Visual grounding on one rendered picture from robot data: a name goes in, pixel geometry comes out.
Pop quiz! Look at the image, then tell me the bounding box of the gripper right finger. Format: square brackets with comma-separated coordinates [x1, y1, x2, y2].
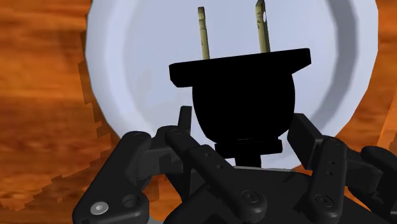
[286, 113, 397, 224]

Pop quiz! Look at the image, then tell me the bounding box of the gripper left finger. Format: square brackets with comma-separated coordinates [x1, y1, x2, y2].
[71, 106, 268, 224]

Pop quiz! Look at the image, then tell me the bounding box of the black electric plug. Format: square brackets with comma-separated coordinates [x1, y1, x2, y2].
[169, 0, 312, 167]

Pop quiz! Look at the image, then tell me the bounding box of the white round plate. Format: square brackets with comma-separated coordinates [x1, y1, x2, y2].
[85, 0, 380, 171]

